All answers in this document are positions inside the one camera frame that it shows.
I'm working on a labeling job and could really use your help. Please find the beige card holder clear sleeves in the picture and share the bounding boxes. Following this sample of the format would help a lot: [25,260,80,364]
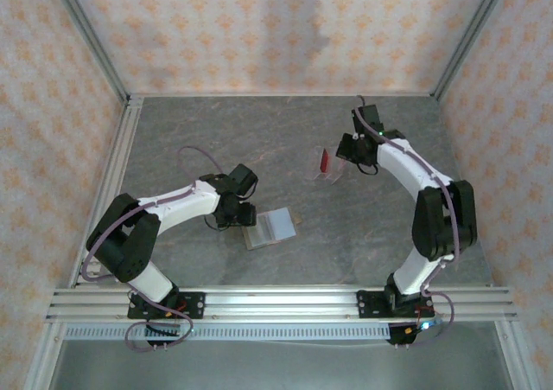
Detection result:
[240,207,302,251]

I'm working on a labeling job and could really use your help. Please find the clear acrylic card stand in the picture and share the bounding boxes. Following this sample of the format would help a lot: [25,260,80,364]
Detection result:
[308,145,349,186]

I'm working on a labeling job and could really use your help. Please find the grey metal sheet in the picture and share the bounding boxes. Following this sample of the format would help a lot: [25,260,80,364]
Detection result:
[55,340,515,390]

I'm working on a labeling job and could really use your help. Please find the small circuit board with LED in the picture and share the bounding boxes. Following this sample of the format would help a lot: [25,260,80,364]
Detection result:
[404,318,444,336]

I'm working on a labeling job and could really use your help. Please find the purple cable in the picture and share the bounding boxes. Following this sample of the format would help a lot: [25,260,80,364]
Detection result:
[352,95,454,350]
[81,146,228,353]

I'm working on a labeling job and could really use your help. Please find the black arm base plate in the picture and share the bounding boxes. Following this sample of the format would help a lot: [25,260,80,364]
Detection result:
[127,291,207,321]
[357,290,435,320]

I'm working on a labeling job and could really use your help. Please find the thin aluminium rail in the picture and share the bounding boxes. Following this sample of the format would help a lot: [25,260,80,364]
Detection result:
[129,90,437,99]

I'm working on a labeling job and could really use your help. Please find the wide aluminium frame rail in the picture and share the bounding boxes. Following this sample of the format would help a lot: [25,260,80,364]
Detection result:
[45,285,518,323]

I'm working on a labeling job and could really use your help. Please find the slotted aluminium side rail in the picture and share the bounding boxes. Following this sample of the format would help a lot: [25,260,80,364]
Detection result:
[68,95,146,288]

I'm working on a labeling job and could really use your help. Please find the grey slotted cable duct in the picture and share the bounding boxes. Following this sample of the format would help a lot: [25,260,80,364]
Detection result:
[64,324,392,342]

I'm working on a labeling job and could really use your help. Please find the aluminium frame post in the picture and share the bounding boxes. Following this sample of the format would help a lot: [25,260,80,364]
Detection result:
[431,0,513,100]
[47,0,131,102]

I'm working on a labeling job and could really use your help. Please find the aluminium frame leg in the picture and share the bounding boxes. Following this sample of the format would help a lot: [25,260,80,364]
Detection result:
[495,320,533,390]
[24,322,66,390]

